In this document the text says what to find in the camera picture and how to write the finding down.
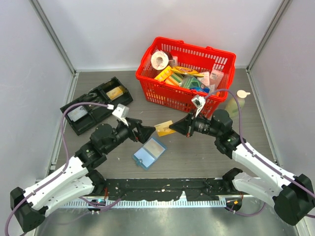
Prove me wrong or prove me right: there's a pink white packet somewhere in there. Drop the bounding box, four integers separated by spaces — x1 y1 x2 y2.
209 69 224 87

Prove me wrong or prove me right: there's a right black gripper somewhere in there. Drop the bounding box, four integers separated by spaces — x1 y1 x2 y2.
169 109 221 138

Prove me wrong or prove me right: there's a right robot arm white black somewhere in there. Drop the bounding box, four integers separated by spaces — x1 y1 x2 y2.
169 109 315 226

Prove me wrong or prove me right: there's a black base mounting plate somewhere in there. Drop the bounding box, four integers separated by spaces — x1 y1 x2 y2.
101 178 241 202

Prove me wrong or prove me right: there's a black compartment tray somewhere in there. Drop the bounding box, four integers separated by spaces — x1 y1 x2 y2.
60 77 133 135

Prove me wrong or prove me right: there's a white tape roll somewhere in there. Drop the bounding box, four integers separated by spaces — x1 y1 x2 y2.
151 50 169 70

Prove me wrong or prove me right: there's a blue leather card holder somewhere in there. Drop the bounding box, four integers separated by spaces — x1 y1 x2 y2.
133 138 167 170

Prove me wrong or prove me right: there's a red plastic shopping basket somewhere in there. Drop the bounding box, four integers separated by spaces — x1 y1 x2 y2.
135 37 236 118

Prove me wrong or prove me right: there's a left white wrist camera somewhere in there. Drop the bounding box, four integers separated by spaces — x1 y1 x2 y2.
107 104 129 127

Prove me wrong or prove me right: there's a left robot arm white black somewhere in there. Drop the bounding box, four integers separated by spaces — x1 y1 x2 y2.
10 118 156 233

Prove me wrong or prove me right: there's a green patterned packet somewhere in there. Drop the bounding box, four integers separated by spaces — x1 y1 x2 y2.
179 75 210 93

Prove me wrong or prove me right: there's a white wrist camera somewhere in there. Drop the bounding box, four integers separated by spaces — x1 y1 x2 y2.
191 95 206 117
107 104 129 127

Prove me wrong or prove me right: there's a green lotion bottle white cap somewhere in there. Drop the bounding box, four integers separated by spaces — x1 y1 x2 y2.
225 90 251 118

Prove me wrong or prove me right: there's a yellow chips bag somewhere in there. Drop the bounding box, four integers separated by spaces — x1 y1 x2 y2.
171 66 204 77

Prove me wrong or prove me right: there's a white slotted cable duct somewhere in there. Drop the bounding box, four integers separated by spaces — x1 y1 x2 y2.
60 198 226 209

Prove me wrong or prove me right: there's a yellow orange box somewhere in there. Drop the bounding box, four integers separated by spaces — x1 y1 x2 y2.
154 66 183 86

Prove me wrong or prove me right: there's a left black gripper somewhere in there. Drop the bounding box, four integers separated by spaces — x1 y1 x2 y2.
104 117 155 154

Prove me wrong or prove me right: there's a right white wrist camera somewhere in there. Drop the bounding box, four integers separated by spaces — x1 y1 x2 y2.
191 95 206 117

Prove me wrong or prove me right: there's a white card in tray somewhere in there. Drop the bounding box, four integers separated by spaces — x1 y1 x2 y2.
67 106 88 122

